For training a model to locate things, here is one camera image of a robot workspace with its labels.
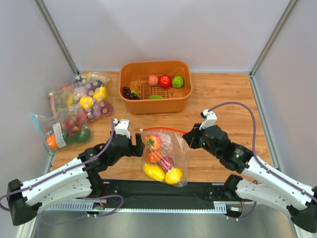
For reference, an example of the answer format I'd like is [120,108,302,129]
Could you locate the orange zip top bag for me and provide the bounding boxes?
[141,127,190,187]

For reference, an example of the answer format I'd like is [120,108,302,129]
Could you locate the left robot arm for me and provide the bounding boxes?
[7,133,145,226]

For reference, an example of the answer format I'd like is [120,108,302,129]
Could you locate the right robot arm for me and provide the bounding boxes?
[183,123,317,233]

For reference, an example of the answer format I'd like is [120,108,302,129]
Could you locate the fake orange tangerine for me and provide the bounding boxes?
[146,150,162,164]

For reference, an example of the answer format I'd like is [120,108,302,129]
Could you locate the fake persimmon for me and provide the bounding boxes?
[146,134,163,150]

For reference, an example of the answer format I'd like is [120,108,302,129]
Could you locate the fake yellow mango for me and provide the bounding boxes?
[143,163,165,182]

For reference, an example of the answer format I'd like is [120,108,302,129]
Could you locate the fake purple fruit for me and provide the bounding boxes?
[159,156,175,172]

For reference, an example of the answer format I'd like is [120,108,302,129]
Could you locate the fake yellow lemon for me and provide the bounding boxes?
[165,168,183,185]

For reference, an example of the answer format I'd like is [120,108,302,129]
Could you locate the blue zip bag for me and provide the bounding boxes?
[31,107,92,155]

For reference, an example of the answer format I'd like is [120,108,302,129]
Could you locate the fake green mango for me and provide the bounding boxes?
[148,95,164,100]

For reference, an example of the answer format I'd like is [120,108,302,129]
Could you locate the fake purple grapes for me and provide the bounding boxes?
[122,87,142,100]

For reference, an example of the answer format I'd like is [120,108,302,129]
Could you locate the fake green pear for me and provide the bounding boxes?
[131,89,140,97]

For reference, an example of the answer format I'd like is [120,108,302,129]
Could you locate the fake green apple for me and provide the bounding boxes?
[172,75,184,88]

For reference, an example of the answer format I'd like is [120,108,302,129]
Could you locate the polka dot zip bag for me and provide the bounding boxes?
[72,71,114,121]

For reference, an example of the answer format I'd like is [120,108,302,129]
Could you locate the fake red apple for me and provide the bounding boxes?
[158,75,172,89]

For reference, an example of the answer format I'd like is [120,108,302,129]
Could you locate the fake peach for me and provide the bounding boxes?
[148,74,159,86]

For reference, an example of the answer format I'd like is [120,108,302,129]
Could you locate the pink zip bag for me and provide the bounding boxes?
[45,84,74,116]

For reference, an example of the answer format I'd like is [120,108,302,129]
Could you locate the orange plastic basket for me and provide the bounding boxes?
[119,60,193,114]

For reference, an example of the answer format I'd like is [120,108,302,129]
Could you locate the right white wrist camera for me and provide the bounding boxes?
[199,109,217,130]

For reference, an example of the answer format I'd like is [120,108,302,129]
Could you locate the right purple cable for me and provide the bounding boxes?
[203,101,317,199]

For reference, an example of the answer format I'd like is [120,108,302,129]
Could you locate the purple cable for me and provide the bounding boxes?
[203,101,317,199]
[0,118,124,219]

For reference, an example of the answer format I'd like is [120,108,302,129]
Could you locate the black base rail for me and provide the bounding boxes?
[31,177,278,219]

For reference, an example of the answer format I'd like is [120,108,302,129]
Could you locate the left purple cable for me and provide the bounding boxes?
[0,118,124,219]

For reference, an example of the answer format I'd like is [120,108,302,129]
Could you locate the right aluminium frame post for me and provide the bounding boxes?
[249,0,300,78]

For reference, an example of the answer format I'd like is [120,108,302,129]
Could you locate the aluminium frame post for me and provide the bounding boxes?
[34,0,79,74]
[249,0,300,78]

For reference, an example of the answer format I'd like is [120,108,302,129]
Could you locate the left aluminium frame post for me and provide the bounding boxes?
[34,0,79,74]

